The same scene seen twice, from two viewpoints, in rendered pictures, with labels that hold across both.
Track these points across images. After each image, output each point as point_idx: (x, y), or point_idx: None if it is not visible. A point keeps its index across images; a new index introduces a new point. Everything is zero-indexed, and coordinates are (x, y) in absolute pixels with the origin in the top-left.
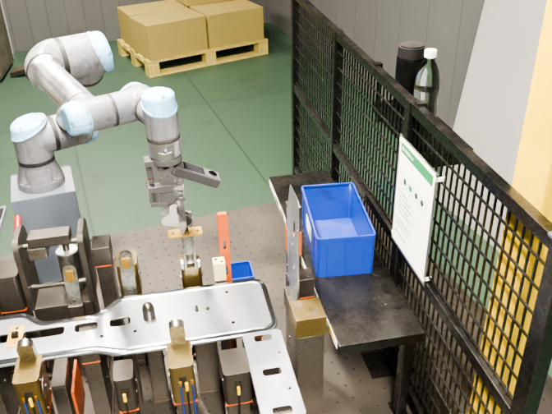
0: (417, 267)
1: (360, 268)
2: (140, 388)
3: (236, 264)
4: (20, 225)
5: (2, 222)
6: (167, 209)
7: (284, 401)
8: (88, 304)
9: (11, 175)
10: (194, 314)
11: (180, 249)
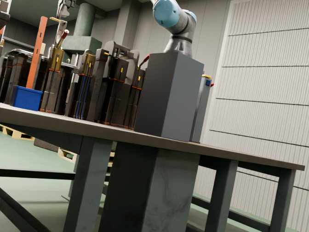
0: None
1: None
2: (67, 110)
3: (29, 89)
4: (137, 49)
5: None
6: (66, 12)
7: (7, 57)
8: None
9: (203, 64)
10: (47, 61)
11: (88, 122)
